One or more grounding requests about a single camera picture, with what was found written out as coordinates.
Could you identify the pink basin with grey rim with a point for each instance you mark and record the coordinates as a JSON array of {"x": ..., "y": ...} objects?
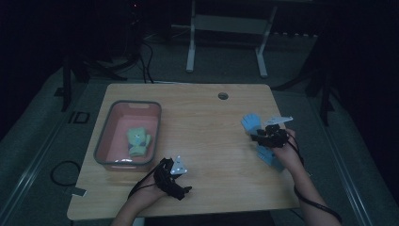
[{"x": 119, "y": 141}]

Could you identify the black rectangular floor bracket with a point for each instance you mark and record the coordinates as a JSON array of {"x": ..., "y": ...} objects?
[{"x": 80, "y": 117}]

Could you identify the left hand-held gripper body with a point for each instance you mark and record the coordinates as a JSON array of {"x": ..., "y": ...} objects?
[{"x": 171, "y": 179}]

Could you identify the black stand with angled legs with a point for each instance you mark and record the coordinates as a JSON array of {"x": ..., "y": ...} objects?
[{"x": 323, "y": 91}]

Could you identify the blue glove with dark dots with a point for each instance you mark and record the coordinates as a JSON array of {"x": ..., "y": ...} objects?
[{"x": 266, "y": 157}]

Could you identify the white desk frame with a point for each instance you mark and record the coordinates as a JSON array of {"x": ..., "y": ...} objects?
[{"x": 229, "y": 25}]

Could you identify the person's left hand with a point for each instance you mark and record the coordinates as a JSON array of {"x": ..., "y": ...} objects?
[{"x": 147, "y": 191}]

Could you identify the green glove with face print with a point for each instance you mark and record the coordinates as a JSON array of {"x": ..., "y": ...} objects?
[{"x": 136, "y": 141}]

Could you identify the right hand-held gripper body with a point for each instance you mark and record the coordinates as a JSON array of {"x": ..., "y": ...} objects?
[{"x": 274, "y": 133}]

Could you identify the black tripod stand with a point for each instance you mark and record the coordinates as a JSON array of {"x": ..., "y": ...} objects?
[{"x": 94, "y": 66}]

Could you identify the person's right hand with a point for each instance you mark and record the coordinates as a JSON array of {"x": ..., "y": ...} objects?
[{"x": 288, "y": 153}]

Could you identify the blue glove with grey cuff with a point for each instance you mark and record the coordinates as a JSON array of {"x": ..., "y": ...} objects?
[{"x": 251, "y": 121}]

